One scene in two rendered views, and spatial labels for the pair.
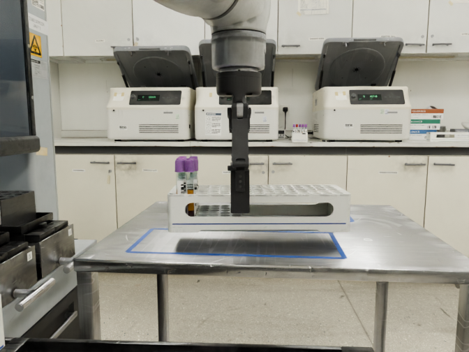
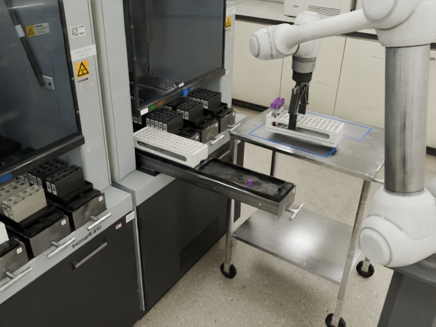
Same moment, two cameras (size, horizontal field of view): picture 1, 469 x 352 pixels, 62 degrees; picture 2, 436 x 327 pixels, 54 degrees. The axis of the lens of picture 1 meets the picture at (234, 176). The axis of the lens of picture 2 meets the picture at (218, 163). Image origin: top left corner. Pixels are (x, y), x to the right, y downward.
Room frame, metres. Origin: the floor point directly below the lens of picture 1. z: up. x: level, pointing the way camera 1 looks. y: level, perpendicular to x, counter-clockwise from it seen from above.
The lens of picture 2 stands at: (-0.88, -0.50, 1.60)
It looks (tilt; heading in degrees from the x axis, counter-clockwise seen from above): 30 degrees down; 29
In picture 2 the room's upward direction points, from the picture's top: 2 degrees clockwise
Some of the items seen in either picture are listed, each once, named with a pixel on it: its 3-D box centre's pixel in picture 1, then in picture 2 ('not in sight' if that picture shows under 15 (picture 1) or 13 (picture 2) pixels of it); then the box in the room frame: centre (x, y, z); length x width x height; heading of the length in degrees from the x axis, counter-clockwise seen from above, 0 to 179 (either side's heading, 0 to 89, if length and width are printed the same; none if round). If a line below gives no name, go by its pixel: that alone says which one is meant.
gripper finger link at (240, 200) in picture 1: (239, 191); (292, 121); (0.62, -0.01, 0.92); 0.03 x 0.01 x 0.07; 91
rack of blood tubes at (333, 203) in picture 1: (257, 207); (303, 126); (0.67, -0.04, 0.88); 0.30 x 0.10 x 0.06; 91
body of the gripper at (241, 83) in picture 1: (239, 100); (301, 82); (0.67, -0.01, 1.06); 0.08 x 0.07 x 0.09; 1
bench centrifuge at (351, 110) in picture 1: (357, 91); not in sight; (2.85, -0.88, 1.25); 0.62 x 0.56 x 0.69; 177
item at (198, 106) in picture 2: not in sight; (194, 112); (0.62, 0.45, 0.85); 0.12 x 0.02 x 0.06; 177
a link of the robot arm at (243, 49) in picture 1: (239, 54); (303, 63); (0.67, -0.01, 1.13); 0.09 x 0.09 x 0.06
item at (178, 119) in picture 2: not in sight; (173, 124); (0.47, 0.45, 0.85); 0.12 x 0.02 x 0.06; 178
